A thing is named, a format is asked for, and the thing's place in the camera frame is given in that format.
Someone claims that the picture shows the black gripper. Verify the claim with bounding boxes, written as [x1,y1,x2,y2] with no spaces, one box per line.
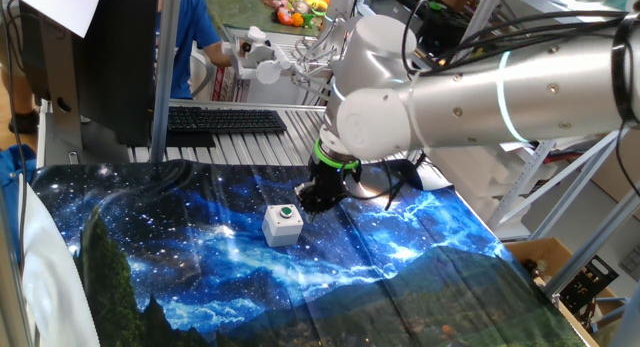
[294,159,362,222]

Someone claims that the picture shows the white box with green button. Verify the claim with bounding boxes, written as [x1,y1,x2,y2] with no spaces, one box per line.
[261,204,305,248]

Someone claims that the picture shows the bare person forearm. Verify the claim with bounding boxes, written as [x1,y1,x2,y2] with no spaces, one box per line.
[202,39,234,68]

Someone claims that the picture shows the black keyboard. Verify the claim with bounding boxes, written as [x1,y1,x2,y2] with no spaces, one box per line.
[167,106,288,135]

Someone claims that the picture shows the starry night printed cloth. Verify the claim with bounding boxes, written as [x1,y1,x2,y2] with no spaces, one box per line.
[29,158,586,347]

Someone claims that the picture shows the black mouse pad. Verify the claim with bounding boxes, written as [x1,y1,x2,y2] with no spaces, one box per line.
[164,130,217,149]

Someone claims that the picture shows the white foam blocks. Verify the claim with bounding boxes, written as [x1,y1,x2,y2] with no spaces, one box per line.
[424,146,559,223]

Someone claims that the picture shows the white haptic control device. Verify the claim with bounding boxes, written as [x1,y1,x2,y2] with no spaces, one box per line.
[221,25,336,101]

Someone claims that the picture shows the orange plush toy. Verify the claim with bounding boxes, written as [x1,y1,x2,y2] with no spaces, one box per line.
[275,7,305,28]

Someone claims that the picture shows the person in blue shirt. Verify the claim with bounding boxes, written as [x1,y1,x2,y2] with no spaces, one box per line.
[154,0,234,101]

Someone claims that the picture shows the grey metal shelf rack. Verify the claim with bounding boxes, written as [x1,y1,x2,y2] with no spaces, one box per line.
[404,126,640,298]

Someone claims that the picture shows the green table mat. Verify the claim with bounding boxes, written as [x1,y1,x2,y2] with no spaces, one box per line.
[199,0,326,38]

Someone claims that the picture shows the brown cardboard box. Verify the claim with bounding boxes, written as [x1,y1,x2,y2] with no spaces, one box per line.
[505,236,626,347]

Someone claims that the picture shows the black computer monitor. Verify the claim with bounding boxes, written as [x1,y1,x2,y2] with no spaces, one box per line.
[19,0,160,148]

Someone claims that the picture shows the white fabric sheet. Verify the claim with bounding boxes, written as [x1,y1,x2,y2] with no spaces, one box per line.
[19,174,101,347]

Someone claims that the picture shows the black shoe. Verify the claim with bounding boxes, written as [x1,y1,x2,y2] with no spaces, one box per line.
[7,109,40,136]

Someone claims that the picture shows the blue fabric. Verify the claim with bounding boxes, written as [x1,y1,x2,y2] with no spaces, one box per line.
[0,144,37,258]

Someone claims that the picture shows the white paper sheet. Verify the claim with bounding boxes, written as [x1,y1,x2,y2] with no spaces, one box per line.
[3,0,105,39]

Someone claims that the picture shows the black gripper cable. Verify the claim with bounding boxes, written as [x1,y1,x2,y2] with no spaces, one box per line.
[344,154,426,212]

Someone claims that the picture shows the aluminium vertical post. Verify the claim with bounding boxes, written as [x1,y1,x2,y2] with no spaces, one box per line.
[149,0,182,163]

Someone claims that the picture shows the black metal bracket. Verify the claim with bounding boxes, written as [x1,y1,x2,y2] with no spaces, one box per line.
[559,255,620,314]

